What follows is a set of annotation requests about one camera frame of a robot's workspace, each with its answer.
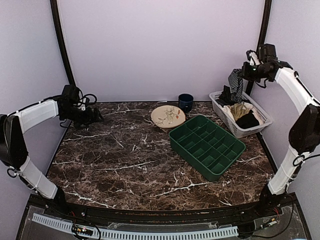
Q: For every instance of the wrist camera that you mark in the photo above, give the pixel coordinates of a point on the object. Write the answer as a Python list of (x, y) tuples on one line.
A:
[(253, 58), (84, 101)]

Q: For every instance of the black cloth in basket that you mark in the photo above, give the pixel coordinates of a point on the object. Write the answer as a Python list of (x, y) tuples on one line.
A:
[(248, 121)]

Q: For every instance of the right black frame post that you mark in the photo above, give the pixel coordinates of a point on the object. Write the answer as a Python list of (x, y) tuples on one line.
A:
[(264, 23)]

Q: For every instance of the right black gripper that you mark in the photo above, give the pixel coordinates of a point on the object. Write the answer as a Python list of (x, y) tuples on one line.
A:
[(244, 73)]

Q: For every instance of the beige floral plate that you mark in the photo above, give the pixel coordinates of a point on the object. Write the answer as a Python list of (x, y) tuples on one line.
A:
[(168, 116)]

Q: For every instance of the black front rail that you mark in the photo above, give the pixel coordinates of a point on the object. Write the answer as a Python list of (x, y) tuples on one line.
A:
[(84, 214)]

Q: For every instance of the dark blue mug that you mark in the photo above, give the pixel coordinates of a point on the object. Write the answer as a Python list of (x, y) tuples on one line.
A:
[(185, 102)]

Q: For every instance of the black frame post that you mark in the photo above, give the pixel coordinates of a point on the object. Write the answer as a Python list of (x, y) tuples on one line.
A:
[(264, 23), (62, 42)]

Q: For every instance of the left black frame post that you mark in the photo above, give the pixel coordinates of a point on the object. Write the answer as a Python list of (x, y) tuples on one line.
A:
[(62, 42)]

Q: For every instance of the black garment in basket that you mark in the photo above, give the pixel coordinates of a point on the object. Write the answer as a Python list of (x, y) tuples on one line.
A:
[(225, 98)]

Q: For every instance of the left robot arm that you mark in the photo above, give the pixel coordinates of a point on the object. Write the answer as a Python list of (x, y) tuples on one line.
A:
[(70, 105)]

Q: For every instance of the white slotted cable duct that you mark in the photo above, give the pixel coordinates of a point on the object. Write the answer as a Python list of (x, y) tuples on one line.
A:
[(87, 232)]

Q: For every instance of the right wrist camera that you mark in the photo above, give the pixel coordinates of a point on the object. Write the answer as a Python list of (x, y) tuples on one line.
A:
[(253, 58)]

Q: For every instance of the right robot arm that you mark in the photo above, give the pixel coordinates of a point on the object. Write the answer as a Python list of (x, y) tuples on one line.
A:
[(304, 135)]

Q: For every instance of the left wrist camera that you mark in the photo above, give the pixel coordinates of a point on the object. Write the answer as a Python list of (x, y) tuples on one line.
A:
[(84, 101)]

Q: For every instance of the navy striped underwear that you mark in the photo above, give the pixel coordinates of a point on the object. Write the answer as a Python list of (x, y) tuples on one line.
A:
[(236, 85)]

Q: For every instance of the beige garment in basket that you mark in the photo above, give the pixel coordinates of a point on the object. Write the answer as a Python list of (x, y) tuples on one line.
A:
[(237, 110)]

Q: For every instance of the green divided organizer tray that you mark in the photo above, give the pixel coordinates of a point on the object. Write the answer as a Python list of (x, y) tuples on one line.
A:
[(206, 146)]

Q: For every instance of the white plastic laundry basket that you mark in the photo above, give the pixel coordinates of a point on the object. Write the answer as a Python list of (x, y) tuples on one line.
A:
[(264, 119)]

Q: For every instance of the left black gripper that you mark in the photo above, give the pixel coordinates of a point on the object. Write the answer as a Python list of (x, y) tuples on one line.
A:
[(89, 119)]

